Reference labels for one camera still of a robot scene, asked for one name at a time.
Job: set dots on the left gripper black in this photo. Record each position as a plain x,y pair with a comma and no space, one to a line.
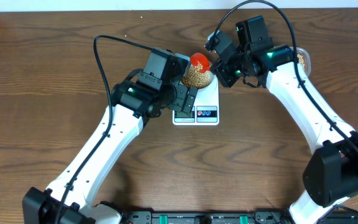
177,103

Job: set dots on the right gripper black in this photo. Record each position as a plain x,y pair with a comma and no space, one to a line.
220,69

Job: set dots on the red measuring scoop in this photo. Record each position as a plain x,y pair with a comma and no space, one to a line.
200,63

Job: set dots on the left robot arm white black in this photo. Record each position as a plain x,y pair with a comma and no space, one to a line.
142,95

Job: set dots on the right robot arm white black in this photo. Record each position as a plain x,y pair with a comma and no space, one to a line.
331,176

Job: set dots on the grey bowl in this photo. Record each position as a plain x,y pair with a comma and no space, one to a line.
211,72

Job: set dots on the soybeans in bowl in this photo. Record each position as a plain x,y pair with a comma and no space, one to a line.
196,78

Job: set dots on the white digital kitchen scale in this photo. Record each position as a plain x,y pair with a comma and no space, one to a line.
205,110

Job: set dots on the clear container of soybeans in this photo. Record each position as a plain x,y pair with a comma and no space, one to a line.
304,59

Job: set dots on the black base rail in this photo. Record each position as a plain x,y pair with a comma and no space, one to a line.
145,217

